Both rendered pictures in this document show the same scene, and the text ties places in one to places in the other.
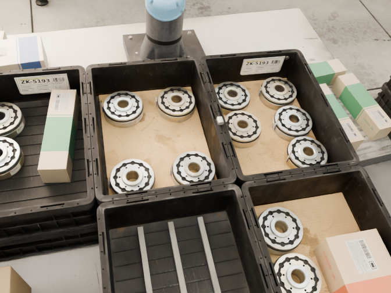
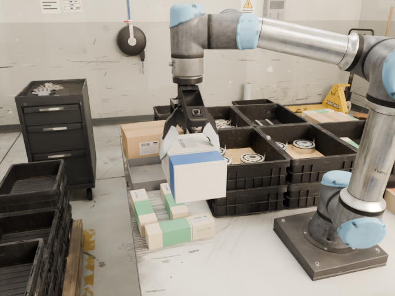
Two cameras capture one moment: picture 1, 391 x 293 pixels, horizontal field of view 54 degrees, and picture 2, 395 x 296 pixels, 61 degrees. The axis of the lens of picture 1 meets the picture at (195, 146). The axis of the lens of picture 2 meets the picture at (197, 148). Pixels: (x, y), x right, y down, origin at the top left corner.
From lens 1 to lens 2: 1.99 m
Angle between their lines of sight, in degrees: 103
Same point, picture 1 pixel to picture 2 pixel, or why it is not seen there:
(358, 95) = (147, 206)
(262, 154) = (238, 157)
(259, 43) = (227, 278)
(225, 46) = (269, 271)
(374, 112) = (140, 197)
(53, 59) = not seen: outside the picture
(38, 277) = not seen: hidden behind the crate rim
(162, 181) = (289, 150)
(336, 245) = not seen: hidden behind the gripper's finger
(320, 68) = (172, 225)
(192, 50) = (304, 242)
